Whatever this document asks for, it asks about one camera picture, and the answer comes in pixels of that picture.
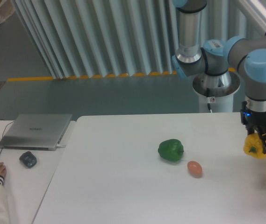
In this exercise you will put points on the brown egg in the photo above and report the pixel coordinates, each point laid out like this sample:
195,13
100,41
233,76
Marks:
194,169

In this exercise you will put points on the green bell pepper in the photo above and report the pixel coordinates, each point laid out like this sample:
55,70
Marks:
171,150

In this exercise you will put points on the silver closed laptop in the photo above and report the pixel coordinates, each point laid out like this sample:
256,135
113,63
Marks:
36,131

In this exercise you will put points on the dark grey small case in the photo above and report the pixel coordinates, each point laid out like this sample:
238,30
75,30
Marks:
28,159

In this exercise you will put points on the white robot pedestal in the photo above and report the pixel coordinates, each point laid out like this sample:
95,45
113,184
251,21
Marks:
217,102

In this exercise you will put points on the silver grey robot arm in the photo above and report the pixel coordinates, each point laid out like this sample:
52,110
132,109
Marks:
218,66

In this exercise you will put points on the white folding partition screen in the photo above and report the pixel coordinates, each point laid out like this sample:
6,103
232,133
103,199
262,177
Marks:
102,38

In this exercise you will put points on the yellow bell pepper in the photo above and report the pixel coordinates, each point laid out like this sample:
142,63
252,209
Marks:
253,146

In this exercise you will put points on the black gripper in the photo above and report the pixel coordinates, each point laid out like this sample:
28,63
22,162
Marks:
254,121

